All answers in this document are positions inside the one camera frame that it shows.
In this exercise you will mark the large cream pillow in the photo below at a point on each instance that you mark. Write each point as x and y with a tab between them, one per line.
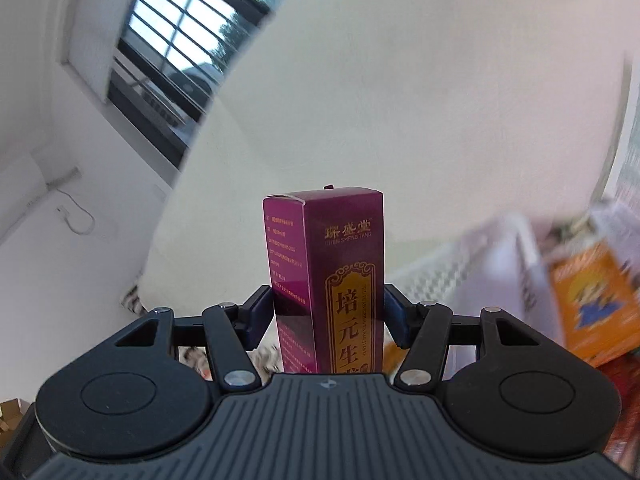
456	110

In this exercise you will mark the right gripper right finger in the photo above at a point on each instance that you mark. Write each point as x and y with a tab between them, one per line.
400	317

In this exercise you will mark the white perforated plastic basket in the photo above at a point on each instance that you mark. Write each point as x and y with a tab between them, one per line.
495	265

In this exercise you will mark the orange cartoon box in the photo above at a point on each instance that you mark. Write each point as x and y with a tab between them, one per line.
598	308

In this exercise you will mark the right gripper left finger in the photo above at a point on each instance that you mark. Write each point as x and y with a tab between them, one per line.
256	315

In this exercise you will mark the window with dark frame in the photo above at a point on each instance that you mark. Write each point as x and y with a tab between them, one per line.
172	57

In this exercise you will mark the magenta medicine box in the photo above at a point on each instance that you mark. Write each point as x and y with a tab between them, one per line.
325	251

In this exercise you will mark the zebra striped fabric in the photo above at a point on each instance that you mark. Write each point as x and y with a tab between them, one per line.
131	301

